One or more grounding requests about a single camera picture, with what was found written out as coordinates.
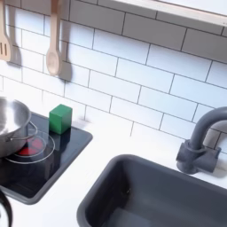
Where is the green block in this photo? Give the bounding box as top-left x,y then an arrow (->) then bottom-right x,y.
48,103 -> 74,136

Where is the thin black cable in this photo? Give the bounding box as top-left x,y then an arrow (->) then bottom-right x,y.
0,190 -> 14,227

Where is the wooden slotted spatula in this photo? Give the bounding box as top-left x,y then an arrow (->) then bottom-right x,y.
0,0 -> 14,63

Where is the black stove top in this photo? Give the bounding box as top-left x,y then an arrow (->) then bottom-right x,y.
0,111 -> 94,206

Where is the wooden spoon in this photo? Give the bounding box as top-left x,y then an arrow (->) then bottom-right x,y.
45,0 -> 64,76

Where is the wooden shelf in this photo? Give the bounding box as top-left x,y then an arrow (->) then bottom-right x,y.
113,0 -> 227,28

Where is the grey tap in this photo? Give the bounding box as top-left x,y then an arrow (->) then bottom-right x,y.
176,106 -> 227,175

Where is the steel pot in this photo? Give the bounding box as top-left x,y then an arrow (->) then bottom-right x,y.
0,96 -> 39,159

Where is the grey sink basin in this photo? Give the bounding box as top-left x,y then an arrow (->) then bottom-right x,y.
76,153 -> 227,227

